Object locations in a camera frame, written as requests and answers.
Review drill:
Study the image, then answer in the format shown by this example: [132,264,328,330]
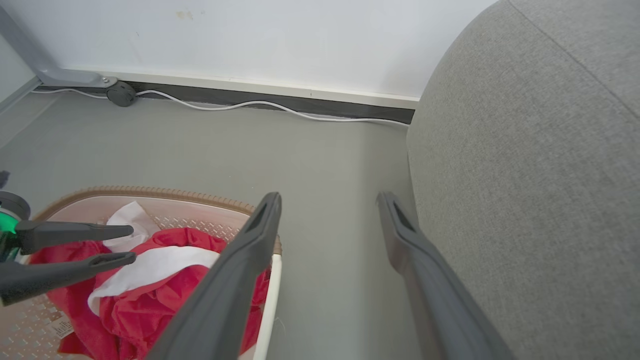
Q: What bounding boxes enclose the grey metal frame post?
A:
[0,5,119,90]

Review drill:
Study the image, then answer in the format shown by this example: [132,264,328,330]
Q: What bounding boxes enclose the white floor cable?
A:
[30,88,411,127]

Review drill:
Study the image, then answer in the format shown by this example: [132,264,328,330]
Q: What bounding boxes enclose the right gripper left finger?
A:
[145,192,283,360]

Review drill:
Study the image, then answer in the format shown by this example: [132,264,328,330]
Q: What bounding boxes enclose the grey side skirting strip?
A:
[0,75,42,115]

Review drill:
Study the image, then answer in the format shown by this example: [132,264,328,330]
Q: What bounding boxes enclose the black round frame foot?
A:
[106,81,137,108]

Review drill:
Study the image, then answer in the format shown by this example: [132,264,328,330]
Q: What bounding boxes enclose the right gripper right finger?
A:
[376,191,517,360]

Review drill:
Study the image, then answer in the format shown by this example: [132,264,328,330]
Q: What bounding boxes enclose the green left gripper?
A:
[0,190,137,307]

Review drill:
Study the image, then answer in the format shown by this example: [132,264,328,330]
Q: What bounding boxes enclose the white and black baseboard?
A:
[62,67,421,125]

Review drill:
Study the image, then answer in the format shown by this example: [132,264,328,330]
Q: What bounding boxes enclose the cream perforated laundry basket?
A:
[0,186,283,360]

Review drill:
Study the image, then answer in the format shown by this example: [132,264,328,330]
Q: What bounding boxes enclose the printed basket sticker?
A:
[50,317,77,341]

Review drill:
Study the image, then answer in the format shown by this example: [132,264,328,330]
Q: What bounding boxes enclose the red and white shirt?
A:
[27,201,273,360]

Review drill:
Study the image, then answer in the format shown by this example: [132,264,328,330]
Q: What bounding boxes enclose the grey fabric sofa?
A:
[406,0,640,360]

